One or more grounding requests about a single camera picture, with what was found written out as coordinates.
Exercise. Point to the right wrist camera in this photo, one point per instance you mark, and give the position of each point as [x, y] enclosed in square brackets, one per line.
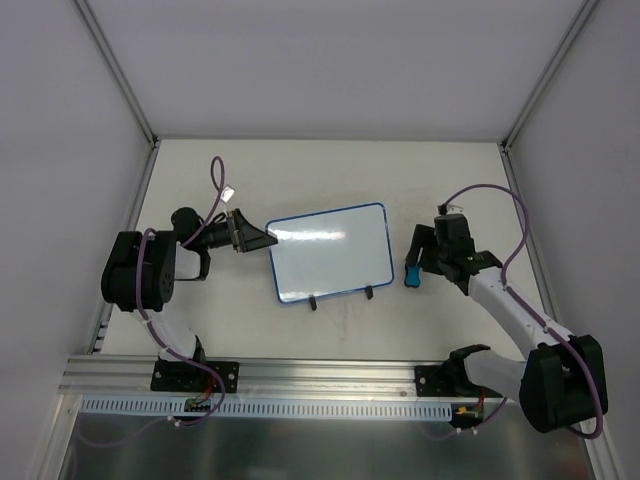
[449, 208]

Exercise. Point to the aluminium front rail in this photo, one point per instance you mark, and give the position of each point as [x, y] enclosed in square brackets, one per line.
[265, 378]

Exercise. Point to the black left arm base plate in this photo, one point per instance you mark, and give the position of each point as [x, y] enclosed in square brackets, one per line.
[178, 377]

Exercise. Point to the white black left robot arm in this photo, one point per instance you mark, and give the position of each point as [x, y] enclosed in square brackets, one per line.
[139, 279]

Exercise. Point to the right aluminium frame post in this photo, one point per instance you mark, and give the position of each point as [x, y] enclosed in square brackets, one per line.
[562, 49]

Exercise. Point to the blue framed whiteboard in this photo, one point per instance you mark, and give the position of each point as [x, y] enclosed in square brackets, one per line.
[331, 252]

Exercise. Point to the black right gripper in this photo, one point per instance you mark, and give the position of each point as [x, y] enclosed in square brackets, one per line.
[431, 248]

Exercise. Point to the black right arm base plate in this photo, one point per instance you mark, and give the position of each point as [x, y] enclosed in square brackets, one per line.
[437, 381]

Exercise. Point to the left aluminium frame post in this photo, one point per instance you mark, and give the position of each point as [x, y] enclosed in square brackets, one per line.
[95, 31]

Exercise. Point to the aluminium frame post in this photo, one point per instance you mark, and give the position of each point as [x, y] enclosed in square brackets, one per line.
[562, 49]
[95, 31]

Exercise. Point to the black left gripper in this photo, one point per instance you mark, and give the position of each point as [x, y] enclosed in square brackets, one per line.
[235, 230]

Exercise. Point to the blue whiteboard eraser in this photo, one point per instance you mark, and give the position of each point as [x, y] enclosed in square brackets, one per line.
[412, 277]

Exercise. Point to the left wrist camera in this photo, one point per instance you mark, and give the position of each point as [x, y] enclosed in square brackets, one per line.
[227, 193]

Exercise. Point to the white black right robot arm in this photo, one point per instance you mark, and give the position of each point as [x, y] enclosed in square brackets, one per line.
[560, 381]

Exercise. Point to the slotted white cable duct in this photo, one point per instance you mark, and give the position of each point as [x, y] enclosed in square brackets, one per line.
[236, 407]

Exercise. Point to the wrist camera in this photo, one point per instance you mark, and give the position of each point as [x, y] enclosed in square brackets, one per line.
[449, 208]
[227, 193]

